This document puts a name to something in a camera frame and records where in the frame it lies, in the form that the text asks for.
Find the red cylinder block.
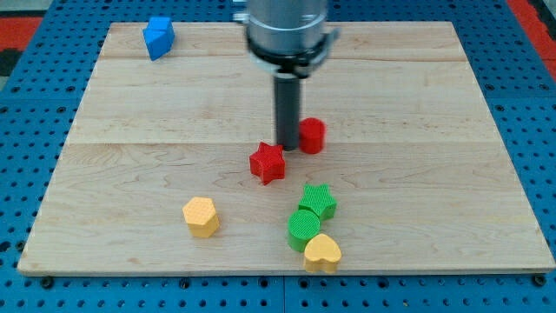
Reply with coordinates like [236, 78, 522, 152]
[299, 117, 326, 154]

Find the green cylinder block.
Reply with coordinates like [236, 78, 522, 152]
[288, 210, 321, 252]

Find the yellow hexagon block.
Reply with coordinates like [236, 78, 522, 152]
[182, 196, 220, 238]

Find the light wooden board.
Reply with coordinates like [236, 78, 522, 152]
[17, 22, 555, 276]

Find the blue pentagon block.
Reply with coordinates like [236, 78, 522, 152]
[142, 17, 175, 61]

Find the yellow heart block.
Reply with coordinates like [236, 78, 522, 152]
[303, 233, 342, 274]

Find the red star block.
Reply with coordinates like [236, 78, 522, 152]
[249, 142, 286, 185]

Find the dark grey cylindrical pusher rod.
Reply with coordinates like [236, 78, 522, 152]
[274, 77, 301, 151]

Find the green star block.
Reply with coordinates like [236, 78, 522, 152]
[298, 183, 337, 221]

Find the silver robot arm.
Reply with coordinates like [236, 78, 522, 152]
[233, 0, 341, 150]

